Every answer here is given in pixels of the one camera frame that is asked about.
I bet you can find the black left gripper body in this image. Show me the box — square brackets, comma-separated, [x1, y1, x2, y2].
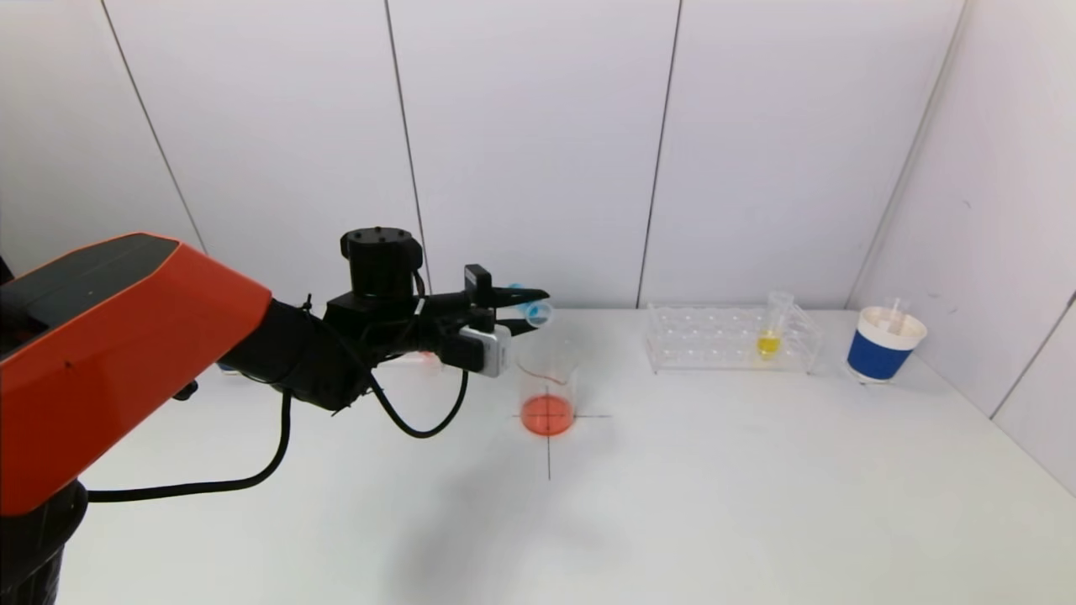
[426, 264, 497, 333]

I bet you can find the test tube with blue pigment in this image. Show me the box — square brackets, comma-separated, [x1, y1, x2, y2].
[504, 282, 555, 329]

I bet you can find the clear glass beaker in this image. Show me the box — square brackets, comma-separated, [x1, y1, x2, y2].
[515, 339, 581, 437]

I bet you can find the test tube with yellow pigment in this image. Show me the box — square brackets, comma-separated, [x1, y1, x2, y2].
[754, 292, 795, 362]

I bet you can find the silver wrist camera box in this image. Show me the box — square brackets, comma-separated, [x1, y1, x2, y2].
[456, 324, 513, 378]

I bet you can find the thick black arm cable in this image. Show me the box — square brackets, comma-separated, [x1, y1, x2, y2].
[87, 388, 293, 504]

